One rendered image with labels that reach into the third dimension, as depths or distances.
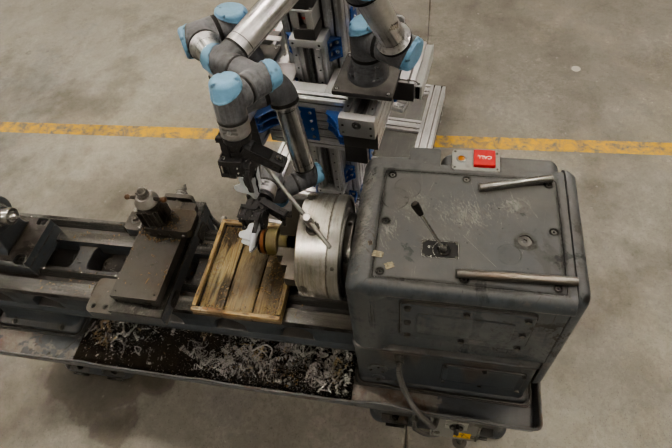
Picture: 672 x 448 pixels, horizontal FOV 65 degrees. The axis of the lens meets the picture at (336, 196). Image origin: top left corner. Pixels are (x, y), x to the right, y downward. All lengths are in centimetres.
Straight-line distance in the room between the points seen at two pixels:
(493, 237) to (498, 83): 245
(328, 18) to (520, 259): 115
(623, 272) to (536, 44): 184
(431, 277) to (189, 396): 163
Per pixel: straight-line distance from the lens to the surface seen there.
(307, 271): 147
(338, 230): 144
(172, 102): 397
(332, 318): 172
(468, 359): 168
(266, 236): 161
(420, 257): 136
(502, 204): 148
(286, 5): 146
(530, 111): 361
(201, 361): 210
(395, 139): 306
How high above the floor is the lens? 242
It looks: 52 degrees down
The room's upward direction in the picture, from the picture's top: 9 degrees counter-clockwise
